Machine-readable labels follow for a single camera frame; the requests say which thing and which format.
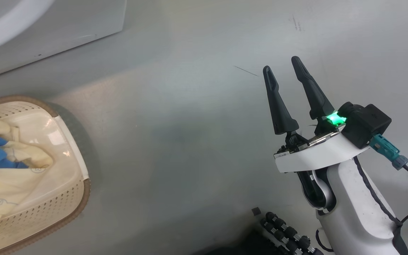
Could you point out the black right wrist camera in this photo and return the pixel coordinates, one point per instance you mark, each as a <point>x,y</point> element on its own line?
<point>367,122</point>

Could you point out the black roller base wheel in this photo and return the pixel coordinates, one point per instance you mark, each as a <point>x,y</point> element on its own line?
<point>285,233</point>

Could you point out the white front-load washing machine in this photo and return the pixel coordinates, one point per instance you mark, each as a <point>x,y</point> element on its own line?
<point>48,32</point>

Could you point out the cream bear-print garment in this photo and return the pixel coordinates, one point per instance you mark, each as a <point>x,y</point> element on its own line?
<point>9,177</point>

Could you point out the cream perforated laundry basket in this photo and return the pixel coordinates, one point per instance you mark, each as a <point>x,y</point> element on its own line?
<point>48,212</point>

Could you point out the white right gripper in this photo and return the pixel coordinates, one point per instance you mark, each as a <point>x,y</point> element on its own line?
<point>317,156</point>

